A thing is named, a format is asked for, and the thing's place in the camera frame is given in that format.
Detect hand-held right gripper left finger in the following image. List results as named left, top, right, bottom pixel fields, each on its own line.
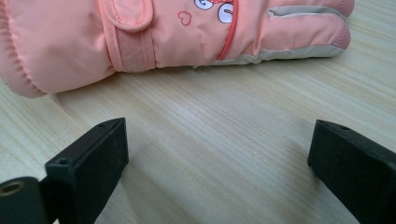
left=39, top=117, right=130, bottom=224

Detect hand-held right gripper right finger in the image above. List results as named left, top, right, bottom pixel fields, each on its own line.
left=306, top=119, right=396, bottom=224

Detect pink ski glove with print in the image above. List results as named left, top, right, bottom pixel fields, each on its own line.
left=0, top=0, right=356, bottom=99

